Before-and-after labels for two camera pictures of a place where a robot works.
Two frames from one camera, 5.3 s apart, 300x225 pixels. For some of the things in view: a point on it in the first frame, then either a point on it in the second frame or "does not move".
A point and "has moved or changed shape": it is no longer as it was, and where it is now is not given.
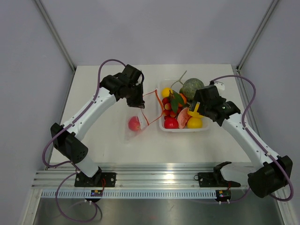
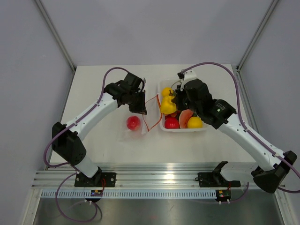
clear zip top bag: (136, 124) has moved or changed shape
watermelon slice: (183, 117) does not move
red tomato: (171, 123) does not move
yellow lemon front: (195, 122) does not move
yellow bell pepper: (196, 117) -> (167, 106)
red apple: (134, 123) does not move
